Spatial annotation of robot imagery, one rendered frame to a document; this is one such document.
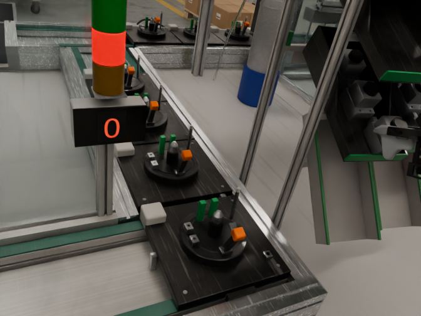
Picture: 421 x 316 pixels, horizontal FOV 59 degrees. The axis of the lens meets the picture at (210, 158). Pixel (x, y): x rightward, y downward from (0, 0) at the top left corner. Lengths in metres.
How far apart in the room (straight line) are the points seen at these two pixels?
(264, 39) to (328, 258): 0.89
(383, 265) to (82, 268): 0.73
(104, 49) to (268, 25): 1.01
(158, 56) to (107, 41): 1.25
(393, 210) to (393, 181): 0.07
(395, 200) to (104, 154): 0.67
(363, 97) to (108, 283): 0.60
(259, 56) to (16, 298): 1.19
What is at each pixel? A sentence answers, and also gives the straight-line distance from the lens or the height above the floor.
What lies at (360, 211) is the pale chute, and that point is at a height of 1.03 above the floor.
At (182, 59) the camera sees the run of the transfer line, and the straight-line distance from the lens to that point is 1.88.
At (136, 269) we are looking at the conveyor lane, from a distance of 0.79.
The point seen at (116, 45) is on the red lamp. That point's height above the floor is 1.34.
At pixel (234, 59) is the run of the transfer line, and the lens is 2.01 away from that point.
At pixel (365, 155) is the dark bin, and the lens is 0.74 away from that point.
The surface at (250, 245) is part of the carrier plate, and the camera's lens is 0.80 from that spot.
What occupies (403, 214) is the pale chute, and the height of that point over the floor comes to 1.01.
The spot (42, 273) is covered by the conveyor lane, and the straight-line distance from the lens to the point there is 0.80.
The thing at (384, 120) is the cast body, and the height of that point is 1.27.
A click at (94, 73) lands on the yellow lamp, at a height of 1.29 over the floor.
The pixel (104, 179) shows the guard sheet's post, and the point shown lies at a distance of 0.78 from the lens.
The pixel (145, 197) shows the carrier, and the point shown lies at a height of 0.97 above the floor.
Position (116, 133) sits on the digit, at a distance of 0.66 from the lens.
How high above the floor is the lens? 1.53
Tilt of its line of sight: 34 degrees down
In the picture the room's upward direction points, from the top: 11 degrees clockwise
